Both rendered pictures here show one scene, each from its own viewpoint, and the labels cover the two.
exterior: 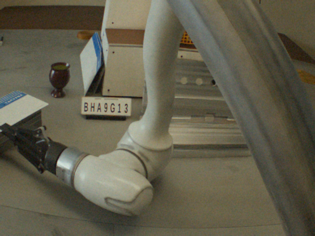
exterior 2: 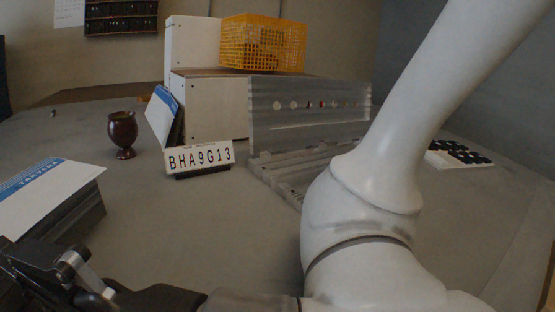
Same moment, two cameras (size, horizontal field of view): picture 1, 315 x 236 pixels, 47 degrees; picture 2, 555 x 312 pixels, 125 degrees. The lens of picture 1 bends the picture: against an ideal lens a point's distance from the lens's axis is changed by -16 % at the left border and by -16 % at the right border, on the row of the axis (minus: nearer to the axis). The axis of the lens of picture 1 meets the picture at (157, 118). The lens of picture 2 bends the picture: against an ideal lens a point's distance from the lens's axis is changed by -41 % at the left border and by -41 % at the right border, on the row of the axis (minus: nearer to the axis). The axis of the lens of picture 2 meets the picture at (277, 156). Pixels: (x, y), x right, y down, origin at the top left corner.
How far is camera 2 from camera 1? 0.78 m
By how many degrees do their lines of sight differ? 19
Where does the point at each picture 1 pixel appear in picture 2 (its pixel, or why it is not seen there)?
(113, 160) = (402, 294)
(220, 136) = not seen: hidden behind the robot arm
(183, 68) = (291, 88)
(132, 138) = (371, 202)
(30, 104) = (69, 176)
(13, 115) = (28, 209)
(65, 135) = (151, 216)
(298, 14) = (310, 63)
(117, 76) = (201, 118)
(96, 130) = (199, 192)
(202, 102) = (314, 128)
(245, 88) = not seen: outside the picture
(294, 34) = not seen: hidden behind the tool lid
